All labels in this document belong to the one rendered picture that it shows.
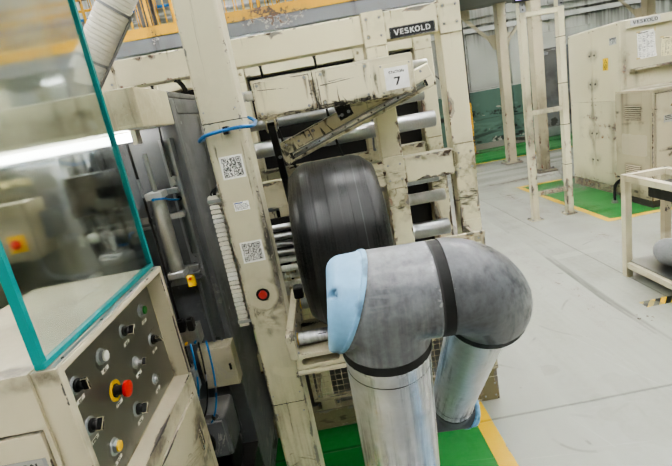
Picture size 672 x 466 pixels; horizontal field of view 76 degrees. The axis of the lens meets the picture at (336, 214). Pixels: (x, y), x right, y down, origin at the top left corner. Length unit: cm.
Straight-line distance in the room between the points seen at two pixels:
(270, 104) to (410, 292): 128
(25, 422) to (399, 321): 79
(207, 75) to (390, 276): 108
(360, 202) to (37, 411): 89
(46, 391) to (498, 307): 82
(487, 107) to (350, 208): 1028
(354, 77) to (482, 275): 126
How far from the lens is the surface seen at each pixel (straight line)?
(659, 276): 376
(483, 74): 1151
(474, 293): 50
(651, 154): 562
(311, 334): 152
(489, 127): 1150
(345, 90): 167
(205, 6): 147
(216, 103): 144
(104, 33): 186
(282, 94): 167
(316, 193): 132
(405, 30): 204
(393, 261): 50
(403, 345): 52
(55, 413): 104
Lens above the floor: 163
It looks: 14 degrees down
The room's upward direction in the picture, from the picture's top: 10 degrees counter-clockwise
